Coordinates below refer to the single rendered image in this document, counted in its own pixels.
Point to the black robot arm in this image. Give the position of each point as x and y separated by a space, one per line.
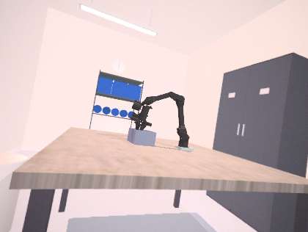
180 100

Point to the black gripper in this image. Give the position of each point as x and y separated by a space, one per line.
142 117

